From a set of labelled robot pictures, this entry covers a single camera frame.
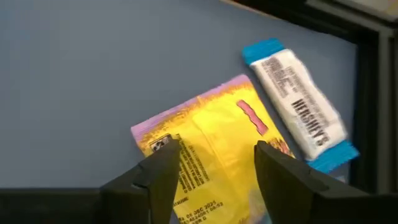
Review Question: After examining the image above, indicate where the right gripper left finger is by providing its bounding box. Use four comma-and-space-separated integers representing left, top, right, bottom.
99, 139, 183, 224

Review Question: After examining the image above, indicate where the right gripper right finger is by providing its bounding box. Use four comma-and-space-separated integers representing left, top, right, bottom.
254, 139, 368, 224

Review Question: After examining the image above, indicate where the yellow Sour Patch candy pack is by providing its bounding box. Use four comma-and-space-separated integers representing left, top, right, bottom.
130, 73, 295, 224

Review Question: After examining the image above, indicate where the white blue Hershey's bar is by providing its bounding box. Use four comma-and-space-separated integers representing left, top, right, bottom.
241, 37, 361, 174

